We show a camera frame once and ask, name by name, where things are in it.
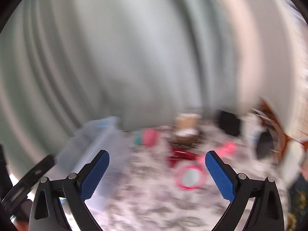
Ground black power adapter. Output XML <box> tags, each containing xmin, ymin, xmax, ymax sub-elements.
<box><xmin>255</xmin><ymin>129</ymin><xmax>274</xmax><ymax>160</ymax></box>

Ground pink and teal hair ties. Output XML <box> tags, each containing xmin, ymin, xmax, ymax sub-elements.
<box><xmin>134</xmin><ymin>128</ymin><xmax>159</xmax><ymax>147</ymax></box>

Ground floral grey white blanket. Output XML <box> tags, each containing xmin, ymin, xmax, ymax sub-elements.
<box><xmin>85</xmin><ymin>121</ymin><xmax>290</xmax><ymax>230</ymax></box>

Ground pink round mirror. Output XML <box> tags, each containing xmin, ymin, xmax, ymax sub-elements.
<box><xmin>175</xmin><ymin>165</ymin><xmax>207</xmax><ymax>191</ymax></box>

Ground brown tape roll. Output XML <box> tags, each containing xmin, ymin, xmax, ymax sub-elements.
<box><xmin>171</xmin><ymin>128</ymin><xmax>201</xmax><ymax>146</ymax></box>

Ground dark red hair claw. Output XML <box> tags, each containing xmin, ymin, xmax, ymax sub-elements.
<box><xmin>167</xmin><ymin>147</ymin><xmax>198</xmax><ymax>168</ymax></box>

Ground pale green curtain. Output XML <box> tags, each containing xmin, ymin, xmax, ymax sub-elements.
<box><xmin>1</xmin><ymin>0</ymin><xmax>238</xmax><ymax>177</ymax></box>

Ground bag of cotton swabs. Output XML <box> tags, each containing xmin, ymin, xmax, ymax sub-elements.
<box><xmin>175</xmin><ymin>113</ymin><xmax>200</xmax><ymax>129</ymax></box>

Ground clear plastic storage bin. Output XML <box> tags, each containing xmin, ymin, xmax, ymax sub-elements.
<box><xmin>49</xmin><ymin>116</ymin><xmax>131</xmax><ymax>212</ymax></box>

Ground black box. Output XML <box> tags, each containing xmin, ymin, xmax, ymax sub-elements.
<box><xmin>218</xmin><ymin>110</ymin><xmax>241</xmax><ymax>137</ymax></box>

